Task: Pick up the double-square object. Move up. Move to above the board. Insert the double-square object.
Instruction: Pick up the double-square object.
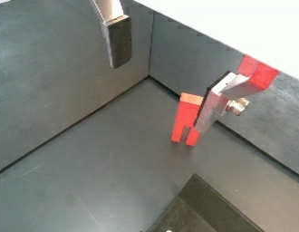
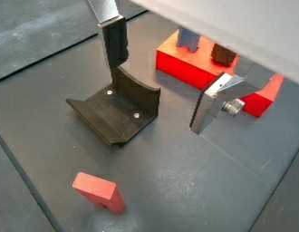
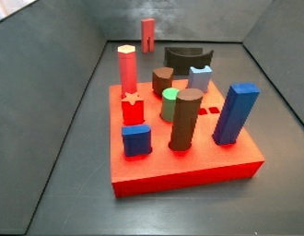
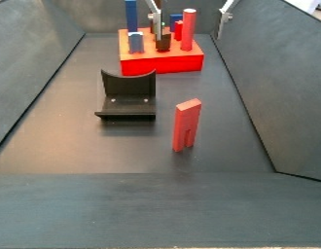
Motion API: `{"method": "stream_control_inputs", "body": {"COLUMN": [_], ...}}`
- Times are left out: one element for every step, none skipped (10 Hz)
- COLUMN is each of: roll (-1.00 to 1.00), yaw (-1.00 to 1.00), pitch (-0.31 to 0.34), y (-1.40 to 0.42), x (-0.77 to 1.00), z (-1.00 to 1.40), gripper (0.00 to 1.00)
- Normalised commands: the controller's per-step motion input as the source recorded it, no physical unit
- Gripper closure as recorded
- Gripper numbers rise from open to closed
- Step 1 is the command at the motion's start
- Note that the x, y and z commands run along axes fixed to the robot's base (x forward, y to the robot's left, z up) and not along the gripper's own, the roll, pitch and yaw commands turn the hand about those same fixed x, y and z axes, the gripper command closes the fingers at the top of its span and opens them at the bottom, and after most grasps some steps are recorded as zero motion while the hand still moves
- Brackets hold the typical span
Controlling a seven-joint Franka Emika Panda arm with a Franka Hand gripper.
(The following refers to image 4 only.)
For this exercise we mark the light blue notched peg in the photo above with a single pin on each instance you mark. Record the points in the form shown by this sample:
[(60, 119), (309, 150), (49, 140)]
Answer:
[(136, 42)]

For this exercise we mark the tall red hexagonal peg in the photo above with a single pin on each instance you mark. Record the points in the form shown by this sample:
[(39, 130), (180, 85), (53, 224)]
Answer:
[(188, 29)]

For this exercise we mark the short blue rounded peg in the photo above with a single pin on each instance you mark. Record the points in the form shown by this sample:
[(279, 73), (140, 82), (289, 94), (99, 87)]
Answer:
[(174, 18)]

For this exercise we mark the dark brown short peg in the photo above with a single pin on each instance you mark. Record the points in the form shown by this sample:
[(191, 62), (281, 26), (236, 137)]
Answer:
[(163, 43)]

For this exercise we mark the black curved stand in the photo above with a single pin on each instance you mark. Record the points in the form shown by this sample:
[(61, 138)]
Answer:
[(129, 96)]

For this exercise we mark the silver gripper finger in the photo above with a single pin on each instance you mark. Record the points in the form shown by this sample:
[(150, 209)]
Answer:
[(150, 17), (226, 15)]

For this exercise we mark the red double-square peg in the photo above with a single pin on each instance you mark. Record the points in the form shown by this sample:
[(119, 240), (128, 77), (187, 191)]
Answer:
[(187, 114)]

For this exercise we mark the tall blue rectangular peg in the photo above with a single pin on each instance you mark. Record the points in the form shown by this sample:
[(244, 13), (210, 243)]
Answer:
[(131, 15)]

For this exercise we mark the red peg board base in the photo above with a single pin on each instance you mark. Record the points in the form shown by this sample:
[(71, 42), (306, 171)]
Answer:
[(168, 62)]

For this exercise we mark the red star peg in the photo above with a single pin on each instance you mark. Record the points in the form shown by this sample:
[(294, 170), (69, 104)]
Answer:
[(178, 30)]

